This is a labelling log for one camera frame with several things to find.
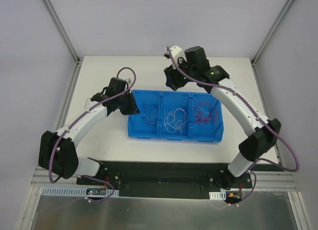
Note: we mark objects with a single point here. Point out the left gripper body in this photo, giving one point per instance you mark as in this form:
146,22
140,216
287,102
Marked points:
130,104

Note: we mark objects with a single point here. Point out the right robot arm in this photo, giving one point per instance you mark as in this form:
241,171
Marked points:
192,65

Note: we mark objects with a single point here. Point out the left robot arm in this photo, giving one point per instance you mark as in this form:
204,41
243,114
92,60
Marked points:
58,150

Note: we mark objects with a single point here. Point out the blue three-compartment bin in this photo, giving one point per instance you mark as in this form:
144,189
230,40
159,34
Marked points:
176,116

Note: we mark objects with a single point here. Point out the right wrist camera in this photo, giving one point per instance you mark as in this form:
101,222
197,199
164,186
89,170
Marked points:
174,52

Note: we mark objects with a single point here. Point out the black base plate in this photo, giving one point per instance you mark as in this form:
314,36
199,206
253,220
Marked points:
169,179

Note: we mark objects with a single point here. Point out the left aluminium corner post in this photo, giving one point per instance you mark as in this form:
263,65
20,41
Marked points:
61,30

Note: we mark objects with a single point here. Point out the aluminium corner post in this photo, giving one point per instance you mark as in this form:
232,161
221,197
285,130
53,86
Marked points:
271,32
61,30

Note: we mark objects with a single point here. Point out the left white cable duct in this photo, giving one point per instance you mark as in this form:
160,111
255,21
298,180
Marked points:
79,192

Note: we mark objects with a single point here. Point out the white cable duct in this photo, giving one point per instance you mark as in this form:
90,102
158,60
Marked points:
218,195
79,192

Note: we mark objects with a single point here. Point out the right white cable duct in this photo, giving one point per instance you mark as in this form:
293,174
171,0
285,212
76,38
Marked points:
218,195

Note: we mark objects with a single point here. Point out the right aluminium corner post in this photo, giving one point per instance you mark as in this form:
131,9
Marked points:
271,32

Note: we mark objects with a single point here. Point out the aluminium frame rail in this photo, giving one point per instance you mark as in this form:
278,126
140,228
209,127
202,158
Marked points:
266,180

